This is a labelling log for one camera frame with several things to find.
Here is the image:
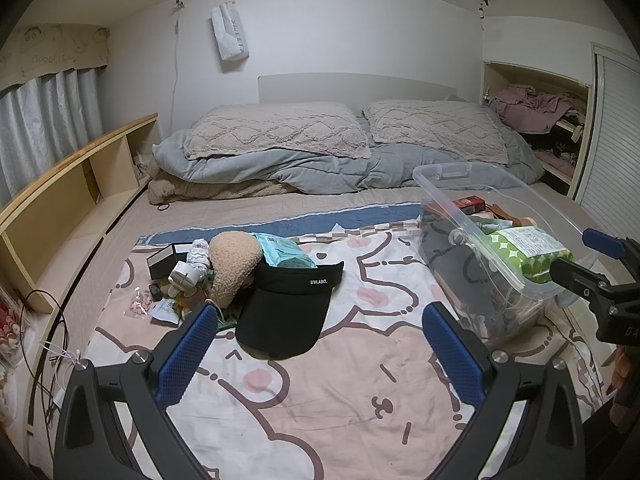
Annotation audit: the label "black box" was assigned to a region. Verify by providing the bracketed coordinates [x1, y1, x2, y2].
[146, 243, 193, 281]

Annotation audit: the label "white wall cable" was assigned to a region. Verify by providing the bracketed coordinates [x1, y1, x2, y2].
[169, 0, 187, 136]

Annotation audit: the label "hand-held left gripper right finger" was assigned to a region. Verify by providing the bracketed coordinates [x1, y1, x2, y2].
[421, 301, 588, 480]

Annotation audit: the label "grey curtain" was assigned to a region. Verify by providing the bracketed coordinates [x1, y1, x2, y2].
[0, 67, 106, 206]

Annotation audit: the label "green wet wipes pack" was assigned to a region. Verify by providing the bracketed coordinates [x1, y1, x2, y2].
[487, 226, 576, 283]

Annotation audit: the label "black sun visor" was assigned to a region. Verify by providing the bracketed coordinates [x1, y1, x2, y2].
[235, 260, 346, 360]

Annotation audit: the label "beige fluffy hat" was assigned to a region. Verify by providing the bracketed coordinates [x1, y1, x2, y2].
[207, 232, 263, 310]

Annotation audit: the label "pink clothes pile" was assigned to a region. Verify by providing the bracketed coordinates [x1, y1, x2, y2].
[489, 85, 588, 136]

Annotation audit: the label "white louvered door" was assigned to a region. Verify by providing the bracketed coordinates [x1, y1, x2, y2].
[572, 42, 640, 238]

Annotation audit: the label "clear plastic storage bin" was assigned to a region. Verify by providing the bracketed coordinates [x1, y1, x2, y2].
[412, 162, 598, 348]

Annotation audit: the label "beige printed valance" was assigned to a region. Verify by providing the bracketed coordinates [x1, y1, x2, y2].
[0, 24, 111, 93]

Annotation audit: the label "dark clothes pile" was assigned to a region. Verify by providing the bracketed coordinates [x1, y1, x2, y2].
[520, 120, 586, 161]

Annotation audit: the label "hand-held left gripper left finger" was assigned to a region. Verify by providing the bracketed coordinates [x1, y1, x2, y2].
[52, 301, 221, 480]

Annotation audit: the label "white hanging bag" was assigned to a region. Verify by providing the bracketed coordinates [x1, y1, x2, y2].
[210, 1, 249, 61]

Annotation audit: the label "grey duvet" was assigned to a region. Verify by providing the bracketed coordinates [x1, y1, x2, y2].
[151, 125, 546, 196]

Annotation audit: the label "person's dark clothing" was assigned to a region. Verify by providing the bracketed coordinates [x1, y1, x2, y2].
[582, 390, 640, 480]

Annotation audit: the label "wall hook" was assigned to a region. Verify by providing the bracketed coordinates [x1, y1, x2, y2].
[472, 0, 492, 31]

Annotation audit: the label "wooden bedside shelf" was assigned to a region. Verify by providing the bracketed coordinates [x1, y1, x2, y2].
[0, 114, 161, 316]

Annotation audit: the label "cartoon printed blanket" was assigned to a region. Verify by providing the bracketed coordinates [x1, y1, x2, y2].
[82, 200, 621, 480]

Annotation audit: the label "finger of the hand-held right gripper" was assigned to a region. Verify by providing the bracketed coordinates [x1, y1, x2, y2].
[550, 256, 626, 306]
[582, 228, 640, 261]

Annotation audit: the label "pink candy packet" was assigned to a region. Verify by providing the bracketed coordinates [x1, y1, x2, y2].
[125, 290, 156, 318]

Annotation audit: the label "black floor cables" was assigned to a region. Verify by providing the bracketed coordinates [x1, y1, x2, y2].
[20, 287, 86, 411]

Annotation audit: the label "teal wipes pack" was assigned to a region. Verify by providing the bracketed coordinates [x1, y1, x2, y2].
[248, 232, 318, 270]

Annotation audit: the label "person's right hand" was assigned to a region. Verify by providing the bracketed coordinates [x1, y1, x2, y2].
[609, 345, 640, 401]

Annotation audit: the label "closet shelf niche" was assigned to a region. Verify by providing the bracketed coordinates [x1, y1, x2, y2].
[481, 60, 598, 197]

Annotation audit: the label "beige textured pillow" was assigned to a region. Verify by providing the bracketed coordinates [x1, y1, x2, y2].
[184, 101, 372, 161]
[361, 98, 510, 165]

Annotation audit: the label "red box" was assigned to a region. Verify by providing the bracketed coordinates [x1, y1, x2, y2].
[452, 197, 488, 216]

